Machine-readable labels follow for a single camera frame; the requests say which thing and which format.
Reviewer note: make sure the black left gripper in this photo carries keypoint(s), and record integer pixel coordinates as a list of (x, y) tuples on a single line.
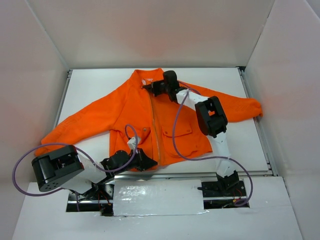
[(141, 159)]

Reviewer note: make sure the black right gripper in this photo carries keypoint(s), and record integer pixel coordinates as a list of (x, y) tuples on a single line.
[(154, 86)]

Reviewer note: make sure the orange zip-up jacket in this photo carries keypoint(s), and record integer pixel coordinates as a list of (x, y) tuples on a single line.
[(130, 111)]

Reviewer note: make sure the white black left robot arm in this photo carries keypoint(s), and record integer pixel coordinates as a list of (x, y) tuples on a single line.
[(66, 168)]

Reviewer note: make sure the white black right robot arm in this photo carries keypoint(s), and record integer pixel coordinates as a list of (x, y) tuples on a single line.
[(212, 122)]

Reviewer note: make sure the white centre cover panel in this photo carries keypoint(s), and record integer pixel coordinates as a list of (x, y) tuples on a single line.
[(157, 198)]

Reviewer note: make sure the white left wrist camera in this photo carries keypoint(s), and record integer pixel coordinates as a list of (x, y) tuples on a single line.
[(133, 142)]

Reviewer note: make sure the aluminium left side rail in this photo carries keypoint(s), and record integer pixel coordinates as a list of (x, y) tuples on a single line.
[(62, 99)]

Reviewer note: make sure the silver aluminium front rail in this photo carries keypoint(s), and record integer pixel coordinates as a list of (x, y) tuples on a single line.
[(155, 177)]

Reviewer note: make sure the aluminium right side rail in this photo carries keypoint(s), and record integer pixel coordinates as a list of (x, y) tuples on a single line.
[(268, 155)]

